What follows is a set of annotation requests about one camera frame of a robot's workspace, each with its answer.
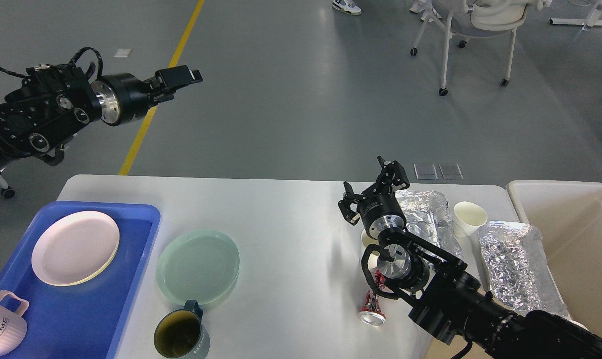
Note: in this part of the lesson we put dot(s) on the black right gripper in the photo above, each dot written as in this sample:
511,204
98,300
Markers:
378,208

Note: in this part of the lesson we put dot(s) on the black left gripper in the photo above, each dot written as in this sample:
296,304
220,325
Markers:
124,98

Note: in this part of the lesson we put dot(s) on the light green plate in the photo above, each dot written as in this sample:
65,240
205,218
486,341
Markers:
201,265

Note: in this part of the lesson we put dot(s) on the teal mug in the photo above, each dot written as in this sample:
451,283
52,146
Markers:
181,334

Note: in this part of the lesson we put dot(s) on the white paper cup under arm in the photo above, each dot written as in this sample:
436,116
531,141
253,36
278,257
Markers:
366,242

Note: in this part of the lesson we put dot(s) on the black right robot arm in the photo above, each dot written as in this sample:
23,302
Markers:
444,298

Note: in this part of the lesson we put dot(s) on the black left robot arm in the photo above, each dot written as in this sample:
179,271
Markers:
57,101

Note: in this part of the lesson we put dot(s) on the floor socket cover left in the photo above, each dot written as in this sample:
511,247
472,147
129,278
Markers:
425,171

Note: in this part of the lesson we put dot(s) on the floor socket cover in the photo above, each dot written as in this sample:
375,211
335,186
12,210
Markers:
425,171
451,171

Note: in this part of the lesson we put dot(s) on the floor socket cover right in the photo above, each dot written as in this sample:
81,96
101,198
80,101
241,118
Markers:
451,171

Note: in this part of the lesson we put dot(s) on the white paper cup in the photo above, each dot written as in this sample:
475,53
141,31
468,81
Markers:
467,218

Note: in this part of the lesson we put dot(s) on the crushed red soda can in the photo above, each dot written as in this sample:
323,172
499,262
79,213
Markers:
371,312

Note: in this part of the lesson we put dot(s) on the crumpled aluminium foil tray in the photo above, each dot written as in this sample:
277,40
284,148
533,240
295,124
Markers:
517,269

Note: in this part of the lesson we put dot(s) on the pink plate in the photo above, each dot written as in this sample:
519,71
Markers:
76,248

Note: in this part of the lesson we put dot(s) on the white sneaker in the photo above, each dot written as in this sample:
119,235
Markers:
347,7

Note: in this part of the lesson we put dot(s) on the white office chair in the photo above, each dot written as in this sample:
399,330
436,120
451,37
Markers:
475,19

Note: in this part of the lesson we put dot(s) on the beige plastic bin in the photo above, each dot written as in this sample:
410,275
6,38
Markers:
569,217

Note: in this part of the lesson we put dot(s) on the blue plastic tray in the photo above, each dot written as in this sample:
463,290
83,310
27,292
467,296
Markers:
85,321

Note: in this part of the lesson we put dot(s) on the pink HOME mug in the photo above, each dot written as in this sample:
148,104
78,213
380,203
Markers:
13,327

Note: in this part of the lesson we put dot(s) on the white frame base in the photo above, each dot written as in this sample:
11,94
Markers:
593,18

